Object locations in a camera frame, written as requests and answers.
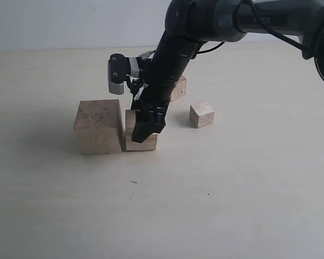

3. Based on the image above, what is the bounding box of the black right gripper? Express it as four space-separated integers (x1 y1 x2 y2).
131 58 178 143

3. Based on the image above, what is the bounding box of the second largest wooden cube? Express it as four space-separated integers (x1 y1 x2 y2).
125 110 158 152

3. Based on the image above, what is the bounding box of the third largest wooden cube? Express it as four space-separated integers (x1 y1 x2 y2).
170 76 187 102

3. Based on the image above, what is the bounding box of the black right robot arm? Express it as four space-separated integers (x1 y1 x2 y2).
132 0 324 143

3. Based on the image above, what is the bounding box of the smallest wooden cube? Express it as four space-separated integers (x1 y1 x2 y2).
190 101 215 128

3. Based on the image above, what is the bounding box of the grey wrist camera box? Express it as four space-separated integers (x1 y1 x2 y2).
107 53 140 95

